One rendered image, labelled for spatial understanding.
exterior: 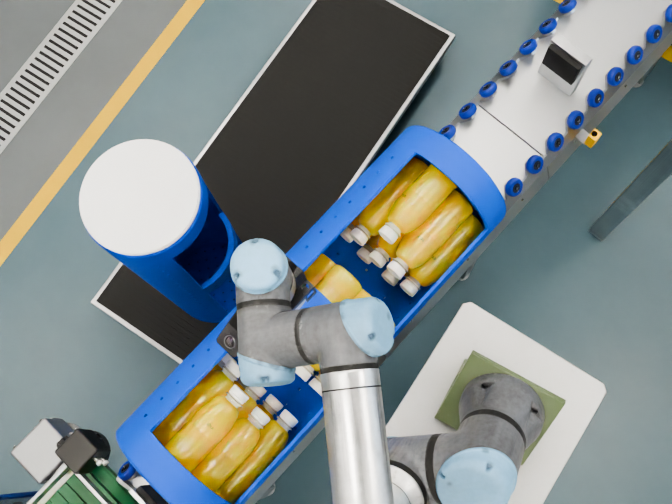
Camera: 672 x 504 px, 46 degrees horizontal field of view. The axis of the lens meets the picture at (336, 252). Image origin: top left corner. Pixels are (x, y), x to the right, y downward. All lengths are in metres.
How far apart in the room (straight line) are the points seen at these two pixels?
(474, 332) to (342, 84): 1.48
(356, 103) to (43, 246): 1.24
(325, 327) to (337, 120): 1.87
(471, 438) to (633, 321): 1.62
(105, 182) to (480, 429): 1.02
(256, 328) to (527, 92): 1.16
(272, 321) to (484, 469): 0.44
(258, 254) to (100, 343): 1.89
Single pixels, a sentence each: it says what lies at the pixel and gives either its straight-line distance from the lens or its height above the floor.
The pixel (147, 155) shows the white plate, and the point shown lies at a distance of 1.87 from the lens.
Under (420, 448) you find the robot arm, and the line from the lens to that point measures 1.35.
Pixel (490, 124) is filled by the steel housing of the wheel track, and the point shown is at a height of 0.93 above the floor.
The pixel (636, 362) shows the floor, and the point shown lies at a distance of 2.86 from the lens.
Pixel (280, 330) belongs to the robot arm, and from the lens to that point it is 1.02.
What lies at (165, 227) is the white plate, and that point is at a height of 1.04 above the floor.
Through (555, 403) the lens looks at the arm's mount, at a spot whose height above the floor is 1.29.
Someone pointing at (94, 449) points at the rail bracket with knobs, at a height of 1.00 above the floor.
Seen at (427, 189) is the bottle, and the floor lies 1.20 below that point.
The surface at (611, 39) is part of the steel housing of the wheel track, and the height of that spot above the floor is 0.93.
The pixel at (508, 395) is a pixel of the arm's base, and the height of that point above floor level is 1.32.
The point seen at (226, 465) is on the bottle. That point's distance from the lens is 1.58.
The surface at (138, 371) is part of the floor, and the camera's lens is 2.84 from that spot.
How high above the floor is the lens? 2.70
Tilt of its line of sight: 75 degrees down
